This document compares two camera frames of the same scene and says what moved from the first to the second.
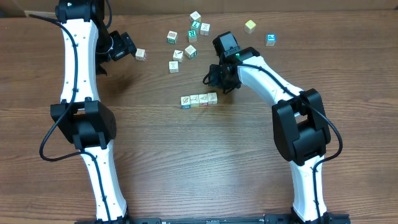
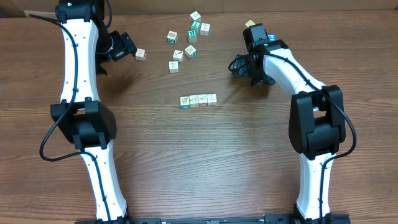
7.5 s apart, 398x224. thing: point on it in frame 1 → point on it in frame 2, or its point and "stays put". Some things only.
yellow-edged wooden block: [194, 100] stays put
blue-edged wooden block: [185, 102] stays put
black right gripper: [215, 83] → [240, 69]
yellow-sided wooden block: [212, 98] stays put
